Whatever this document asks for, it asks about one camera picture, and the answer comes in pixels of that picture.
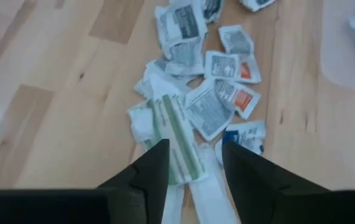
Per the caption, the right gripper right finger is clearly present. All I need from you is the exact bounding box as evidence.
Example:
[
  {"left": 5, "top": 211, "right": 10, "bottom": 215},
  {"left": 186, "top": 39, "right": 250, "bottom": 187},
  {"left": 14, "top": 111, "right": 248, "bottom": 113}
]
[{"left": 222, "top": 141, "right": 330, "bottom": 224}]

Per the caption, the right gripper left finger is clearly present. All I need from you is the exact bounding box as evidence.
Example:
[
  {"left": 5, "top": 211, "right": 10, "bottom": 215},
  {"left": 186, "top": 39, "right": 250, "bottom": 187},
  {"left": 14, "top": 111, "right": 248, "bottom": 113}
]
[{"left": 98, "top": 139, "right": 171, "bottom": 224}]

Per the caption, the white packet with green stripes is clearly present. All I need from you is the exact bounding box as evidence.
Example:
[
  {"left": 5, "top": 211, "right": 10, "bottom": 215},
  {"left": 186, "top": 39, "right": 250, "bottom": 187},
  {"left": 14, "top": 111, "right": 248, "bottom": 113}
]
[{"left": 144, "top": 94, "right": 208, "bottom": 185}]

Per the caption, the white printed first aid packet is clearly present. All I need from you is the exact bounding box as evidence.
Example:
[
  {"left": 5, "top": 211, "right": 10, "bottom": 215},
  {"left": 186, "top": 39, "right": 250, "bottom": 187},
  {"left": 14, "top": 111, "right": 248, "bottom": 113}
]
[
  {"left": 185, "top": 79, "right": 236, "bottom": 141},
  {"left": 204, "top": 50, "right": 241, "bottom": 81},
  {"left": 239, "top": 0, "right": 277, "bottom": 13},
  {"left": 200, "top": 0, "right": 225, "bottom": 23},
  {"left": 154, "top": 2, "right": 208, "bottom": 50},
  {"left": 164, "top": 39, "right": 205, "bottom": 77}
]

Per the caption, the long white bandage wrapper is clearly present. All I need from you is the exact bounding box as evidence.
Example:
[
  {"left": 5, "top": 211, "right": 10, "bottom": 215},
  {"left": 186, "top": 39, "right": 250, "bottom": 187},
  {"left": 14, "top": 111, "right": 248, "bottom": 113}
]
[
  {"left": 161, "top": 183, "right": 185, "bottom": 224},
  {"left": 189, "top": 142, "right": 239, "bottom": 224}
]

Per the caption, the white packet with blue print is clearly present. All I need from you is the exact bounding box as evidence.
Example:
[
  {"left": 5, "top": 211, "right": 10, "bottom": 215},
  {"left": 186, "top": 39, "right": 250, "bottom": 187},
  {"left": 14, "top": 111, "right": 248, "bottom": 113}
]
[{"left": 214, "top": 120, "right": 267, "bottom": 164}]

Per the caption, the white packet with red patch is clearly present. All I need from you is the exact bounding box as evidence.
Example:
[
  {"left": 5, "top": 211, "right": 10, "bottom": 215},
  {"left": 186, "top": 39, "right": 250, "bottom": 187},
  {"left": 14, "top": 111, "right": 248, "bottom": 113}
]
[
  {"left": 214, "top": 79, "right": 262, "bottom": 121},
  {"left": 218, "top": 24, "right": 262, "bottom": 84}
]

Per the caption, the large clear plastic bin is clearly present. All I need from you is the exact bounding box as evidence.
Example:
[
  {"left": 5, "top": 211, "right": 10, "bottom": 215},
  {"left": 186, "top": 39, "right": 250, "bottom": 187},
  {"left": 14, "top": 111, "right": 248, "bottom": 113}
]
[{"left": 320, "top": 0, "right": 355, "bottom": 96}]

